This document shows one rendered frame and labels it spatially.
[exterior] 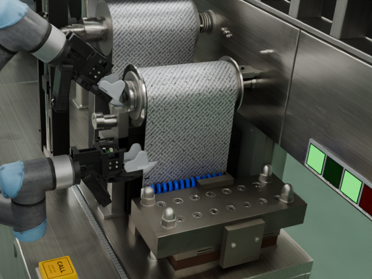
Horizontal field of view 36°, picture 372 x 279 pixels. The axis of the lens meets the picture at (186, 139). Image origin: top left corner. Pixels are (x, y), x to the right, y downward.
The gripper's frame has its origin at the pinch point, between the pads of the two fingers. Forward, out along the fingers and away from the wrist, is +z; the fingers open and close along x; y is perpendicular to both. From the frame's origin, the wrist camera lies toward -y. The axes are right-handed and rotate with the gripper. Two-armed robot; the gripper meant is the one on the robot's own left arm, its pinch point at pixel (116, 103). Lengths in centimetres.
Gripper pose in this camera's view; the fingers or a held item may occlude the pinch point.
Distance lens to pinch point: 137.4
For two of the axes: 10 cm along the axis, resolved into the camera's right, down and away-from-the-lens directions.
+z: 6.4, 4.6, 6.2
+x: -4.3, -4.5, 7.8
